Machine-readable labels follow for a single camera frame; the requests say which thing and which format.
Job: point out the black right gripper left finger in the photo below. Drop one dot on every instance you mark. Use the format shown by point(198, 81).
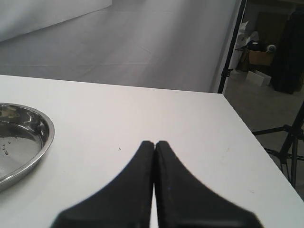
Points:
point(125, 202)

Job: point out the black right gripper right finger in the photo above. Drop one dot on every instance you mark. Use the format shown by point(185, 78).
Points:
point(182, 201)

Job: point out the black tripod stand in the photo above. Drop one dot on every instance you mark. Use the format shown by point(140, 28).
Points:
point(288, 154)

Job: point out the round stainless steel pan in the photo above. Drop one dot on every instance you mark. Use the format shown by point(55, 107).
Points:
point(26, 135)

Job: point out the black backdrop stand pole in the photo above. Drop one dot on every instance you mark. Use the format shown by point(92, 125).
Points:
point(226, 71)

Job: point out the white flat box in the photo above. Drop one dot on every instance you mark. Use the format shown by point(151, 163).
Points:
point(258, 78)

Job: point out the grey backdrop cloth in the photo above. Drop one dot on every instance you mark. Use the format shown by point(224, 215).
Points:
point(172, 44)

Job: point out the brown cardboard box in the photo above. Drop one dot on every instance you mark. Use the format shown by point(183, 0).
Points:
point(255, 60)

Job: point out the black hanging cloth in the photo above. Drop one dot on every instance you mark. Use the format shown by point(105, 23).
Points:
point(288, 62)

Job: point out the white crumpled paper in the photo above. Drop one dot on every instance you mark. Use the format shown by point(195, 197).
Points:
point(244, 37)

